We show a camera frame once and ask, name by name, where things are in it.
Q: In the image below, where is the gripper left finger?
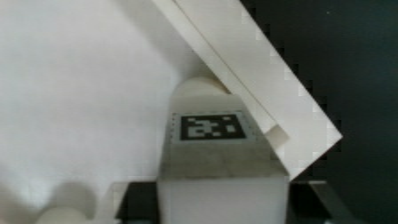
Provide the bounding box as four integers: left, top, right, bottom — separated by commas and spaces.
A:
102, 181, 160, 224

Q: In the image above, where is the white table leg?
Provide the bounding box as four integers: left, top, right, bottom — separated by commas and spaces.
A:
157, 77, 288, 224

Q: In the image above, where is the white square table top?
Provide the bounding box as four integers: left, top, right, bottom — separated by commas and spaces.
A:
0, 0, 342, 224

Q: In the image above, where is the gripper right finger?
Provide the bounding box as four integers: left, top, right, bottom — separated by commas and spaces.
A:
286, 180, 356, 224

